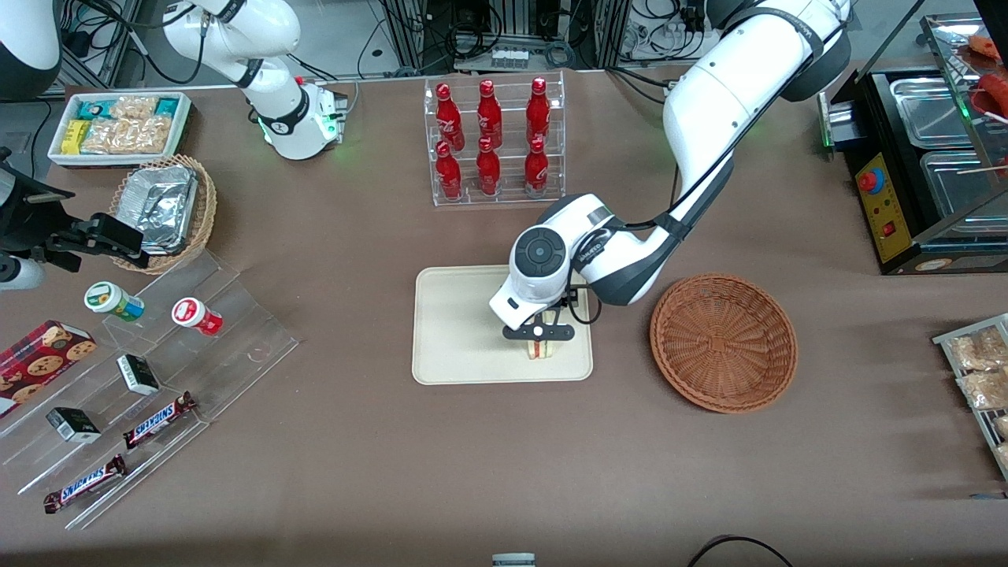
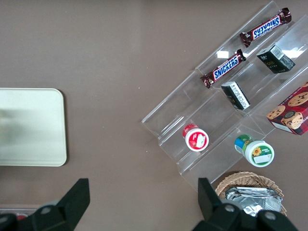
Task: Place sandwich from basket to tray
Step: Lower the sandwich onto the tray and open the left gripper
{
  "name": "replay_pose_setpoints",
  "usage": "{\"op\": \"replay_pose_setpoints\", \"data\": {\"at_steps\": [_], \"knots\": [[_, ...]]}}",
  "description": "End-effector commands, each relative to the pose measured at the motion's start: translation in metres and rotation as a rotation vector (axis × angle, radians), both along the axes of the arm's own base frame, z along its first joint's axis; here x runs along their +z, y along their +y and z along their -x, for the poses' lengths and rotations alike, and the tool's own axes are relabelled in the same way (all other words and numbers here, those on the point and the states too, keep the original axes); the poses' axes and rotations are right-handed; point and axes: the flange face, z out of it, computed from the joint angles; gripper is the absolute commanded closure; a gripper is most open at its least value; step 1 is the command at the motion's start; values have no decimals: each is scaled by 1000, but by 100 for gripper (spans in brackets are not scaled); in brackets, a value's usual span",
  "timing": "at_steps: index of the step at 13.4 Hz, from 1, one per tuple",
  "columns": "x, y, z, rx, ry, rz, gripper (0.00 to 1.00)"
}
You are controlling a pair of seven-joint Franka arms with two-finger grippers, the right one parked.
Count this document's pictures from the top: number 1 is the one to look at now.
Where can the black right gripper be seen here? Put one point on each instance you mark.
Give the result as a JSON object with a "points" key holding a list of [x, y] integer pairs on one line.
{"points": [[24, 223]]}

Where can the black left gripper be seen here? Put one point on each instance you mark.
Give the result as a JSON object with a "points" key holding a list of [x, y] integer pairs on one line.
{"points": [[561, 302]]}

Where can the triangle sandwich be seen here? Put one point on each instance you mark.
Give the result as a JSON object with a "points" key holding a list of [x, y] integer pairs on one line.
{"points": [[539, 352]]}

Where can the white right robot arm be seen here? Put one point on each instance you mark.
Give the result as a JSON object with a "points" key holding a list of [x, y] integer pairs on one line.
{"points": [[277, 106]]}

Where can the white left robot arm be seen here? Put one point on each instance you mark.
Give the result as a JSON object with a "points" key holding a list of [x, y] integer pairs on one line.
{"points": [[709, 102]]}

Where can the aluminium foil tray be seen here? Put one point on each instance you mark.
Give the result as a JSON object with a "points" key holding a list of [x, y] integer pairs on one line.
{"points": [[161, 206]]}

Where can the cream plastic tray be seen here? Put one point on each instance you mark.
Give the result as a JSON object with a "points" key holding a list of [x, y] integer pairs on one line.
{"points": [[457, 331]]}

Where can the light wicker basket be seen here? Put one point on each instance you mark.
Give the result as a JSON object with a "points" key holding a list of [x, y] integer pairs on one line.
{"points": [[206, 213]]}

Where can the brown wicker basket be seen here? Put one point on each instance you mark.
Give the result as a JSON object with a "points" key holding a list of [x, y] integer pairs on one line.
{"points": [[724, 342]]}

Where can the tray of packaged pastries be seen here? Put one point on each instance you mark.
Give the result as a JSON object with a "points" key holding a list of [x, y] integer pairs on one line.
{"points": [[949, 340]]}

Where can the green lid snack cup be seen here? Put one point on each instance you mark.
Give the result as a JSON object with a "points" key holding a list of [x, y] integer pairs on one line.
{"points": [[110, 299]]}

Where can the red lid snack cup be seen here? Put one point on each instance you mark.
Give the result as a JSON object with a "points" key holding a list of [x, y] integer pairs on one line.
{"points": [[193, 313]]}

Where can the large clear cracker bag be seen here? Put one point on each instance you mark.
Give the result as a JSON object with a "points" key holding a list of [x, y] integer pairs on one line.
{"points": [[126, 135]]}

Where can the yellow snack pack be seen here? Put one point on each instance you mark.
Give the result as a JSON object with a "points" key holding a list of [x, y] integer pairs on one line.
{"points": [[75, 137]]}

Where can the small black box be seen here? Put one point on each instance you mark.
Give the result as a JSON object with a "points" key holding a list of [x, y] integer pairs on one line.
{"points": [[138, 374], [72, 425]]}

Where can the white plastic snack bin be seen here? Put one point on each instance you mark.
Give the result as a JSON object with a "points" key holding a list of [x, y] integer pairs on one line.
{"points": [[181, 126]]}

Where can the teal snack pack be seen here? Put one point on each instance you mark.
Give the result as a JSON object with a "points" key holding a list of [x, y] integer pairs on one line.
{"points": [[167, 107], [94, 108]]}

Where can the red cookie box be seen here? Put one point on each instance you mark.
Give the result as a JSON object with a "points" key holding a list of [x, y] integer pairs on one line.
{"points": [[39, 364]]}

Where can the small clear cracker bag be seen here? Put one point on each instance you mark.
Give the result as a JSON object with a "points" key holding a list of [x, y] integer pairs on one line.
{"points": [[134, 106]]}

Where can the clear acrylic bottle rack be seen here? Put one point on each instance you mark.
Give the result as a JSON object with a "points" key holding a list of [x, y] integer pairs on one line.
{"points": [[512, 201]]}

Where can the clear acrylic stepped stand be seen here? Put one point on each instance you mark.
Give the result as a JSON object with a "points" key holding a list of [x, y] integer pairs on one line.
{"points": [[236, 331]]}

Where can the red cola bottle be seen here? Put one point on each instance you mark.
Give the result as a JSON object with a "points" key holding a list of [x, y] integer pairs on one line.
{"points": [[536, 173], [489, 114], [538, 110], [488, 175], [449, 177], [449, 118]]}

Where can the Snickers chocolate bar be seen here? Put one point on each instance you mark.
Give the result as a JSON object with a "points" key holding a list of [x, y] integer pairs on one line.
{"points": [[157, 421], [85, 483]]}

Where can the small grey device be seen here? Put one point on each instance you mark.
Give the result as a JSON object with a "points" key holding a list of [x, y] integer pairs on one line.
{"points": [[513, 561]]}

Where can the white power strip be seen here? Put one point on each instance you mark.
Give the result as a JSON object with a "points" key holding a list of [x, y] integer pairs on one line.
{"points": [[509, 58]]}

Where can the black food warmer cabinet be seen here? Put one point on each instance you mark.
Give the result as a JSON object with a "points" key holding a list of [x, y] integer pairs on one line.
{"points": [[886, 213]]}

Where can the clear nut snack bag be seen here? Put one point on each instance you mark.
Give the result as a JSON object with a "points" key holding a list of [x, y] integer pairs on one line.
{"points": [[986, 389], [980, 350], [1002, 427]]}

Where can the steel warmer pan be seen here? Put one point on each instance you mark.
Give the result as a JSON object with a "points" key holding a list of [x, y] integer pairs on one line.
{"points": [[961, 185], [929, 110]]}

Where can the small blue object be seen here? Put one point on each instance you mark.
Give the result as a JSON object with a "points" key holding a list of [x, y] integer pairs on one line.
{"points": [[988, 495]]}

